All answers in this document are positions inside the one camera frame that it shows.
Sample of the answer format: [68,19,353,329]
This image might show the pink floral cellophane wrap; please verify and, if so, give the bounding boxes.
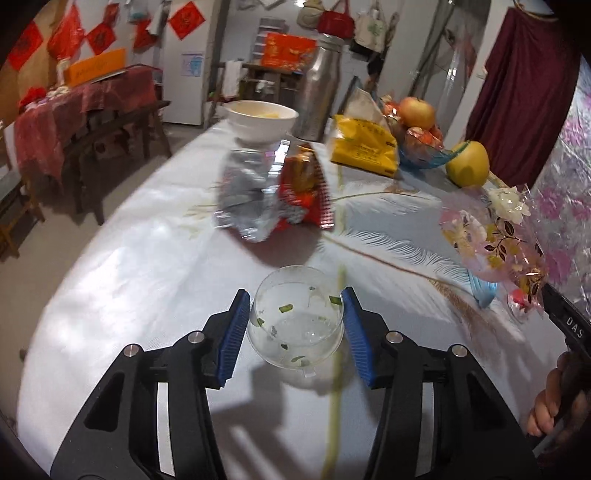
[439,187,548,305]

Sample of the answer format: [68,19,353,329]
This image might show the clear plastic cup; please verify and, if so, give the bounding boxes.
[247,265,344,378]

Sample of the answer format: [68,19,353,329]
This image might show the red foil snack wrapper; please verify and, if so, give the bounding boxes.
[214,139,335,243]

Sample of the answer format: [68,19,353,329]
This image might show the person right hand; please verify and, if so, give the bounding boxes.
[526,352,572,437]

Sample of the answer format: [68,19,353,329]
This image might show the blue face mask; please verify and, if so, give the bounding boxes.
[468,270,498,309]

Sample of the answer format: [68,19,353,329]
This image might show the floral plastic sheet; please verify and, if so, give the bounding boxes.
[532,60,591,314]

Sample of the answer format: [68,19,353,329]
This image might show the feather print tablecloth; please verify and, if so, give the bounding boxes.
[17,123,565,479]

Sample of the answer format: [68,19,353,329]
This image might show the yellow pomelo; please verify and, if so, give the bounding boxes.
[445,141,490,188]

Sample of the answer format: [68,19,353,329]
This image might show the dark red curtain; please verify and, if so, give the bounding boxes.
[465,7,581,186]

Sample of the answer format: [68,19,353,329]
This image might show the blue glass fruit bowl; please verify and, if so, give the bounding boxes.
[379,95,456,169]

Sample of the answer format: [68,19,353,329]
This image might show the wooden chair grey cushion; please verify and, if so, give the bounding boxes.
[0,137,45,258]

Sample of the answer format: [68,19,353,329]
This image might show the red yellow apple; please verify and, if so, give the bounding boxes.
[398,97,436,130]

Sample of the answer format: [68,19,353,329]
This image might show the wooden bench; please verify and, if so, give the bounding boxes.
[63,100,172,226]

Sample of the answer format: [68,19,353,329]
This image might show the yellow snack bag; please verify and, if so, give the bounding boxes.
[329,88,399,178]

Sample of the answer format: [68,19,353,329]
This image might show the red covered side table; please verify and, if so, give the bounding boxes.
[14,65,156,180]

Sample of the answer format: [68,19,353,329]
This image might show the white ceramic bowl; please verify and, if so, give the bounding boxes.
[224,100,298,145]

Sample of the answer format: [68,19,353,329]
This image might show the steel thermos bottle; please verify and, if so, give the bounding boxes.
[291,34,344,142]

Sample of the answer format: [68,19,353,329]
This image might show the beige tote bag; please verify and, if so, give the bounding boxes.
[353,0,388,53]

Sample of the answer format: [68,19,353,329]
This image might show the orange long box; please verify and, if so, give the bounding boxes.
[64,48,126,88]

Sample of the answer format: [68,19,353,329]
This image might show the red handbag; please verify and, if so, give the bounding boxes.
[317,0,356,40]

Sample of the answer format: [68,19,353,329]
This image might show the orange gift box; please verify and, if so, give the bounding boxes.
[260,32,317,72]

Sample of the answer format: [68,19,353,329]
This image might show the white refrigerator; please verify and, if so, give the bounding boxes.
[161,0,222,126]

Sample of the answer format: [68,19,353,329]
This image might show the red plastic bag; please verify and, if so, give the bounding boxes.
[47,2,85,61]

